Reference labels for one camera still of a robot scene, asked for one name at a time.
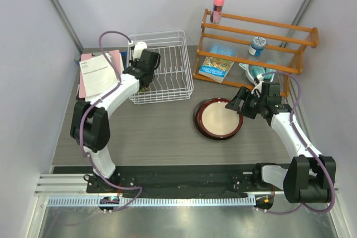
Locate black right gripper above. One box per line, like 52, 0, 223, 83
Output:
225, 86, 267, 120

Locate dark red cream plate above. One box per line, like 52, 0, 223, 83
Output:
198, 98, 243, 140

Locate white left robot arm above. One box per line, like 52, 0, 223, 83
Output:
70, 42, 161, 193

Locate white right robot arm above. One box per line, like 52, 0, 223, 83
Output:
225, 75, 336, 205

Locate orange wooden shelf rack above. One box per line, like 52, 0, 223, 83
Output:
192, 9, 319, 89

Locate dark blue notebook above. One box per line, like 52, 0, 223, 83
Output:
120, 51, 128, 68

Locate teal cat ear headphones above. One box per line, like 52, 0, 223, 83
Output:
239, 63, 275, 84

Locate blue paperback book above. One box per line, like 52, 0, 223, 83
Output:
199, 57, 234, 83

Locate white manual booklet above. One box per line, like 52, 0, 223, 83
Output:
78, 53, 117, 100

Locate clear blue plastic box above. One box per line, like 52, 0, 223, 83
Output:
209, 44, 235, 57

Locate blue lidded jar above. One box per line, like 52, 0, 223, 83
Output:
248, 36, 267, 57

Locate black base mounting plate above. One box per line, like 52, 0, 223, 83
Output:
83, 164, 274, 199

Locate pink capped bottle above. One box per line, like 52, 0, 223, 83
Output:
210, 0, 225, 24

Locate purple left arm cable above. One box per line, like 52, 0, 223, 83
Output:
79, 31, 143, 212

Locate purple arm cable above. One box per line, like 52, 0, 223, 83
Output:
79, 31, 143, 212
255, 71, 335, 214

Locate white wire dish rack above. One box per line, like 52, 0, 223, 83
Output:
129, 30, 194, 104

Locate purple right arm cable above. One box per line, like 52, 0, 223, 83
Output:
255, 71, 335, 214

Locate white slotted cable duct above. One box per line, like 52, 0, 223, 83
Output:
47, 195, 256, 208

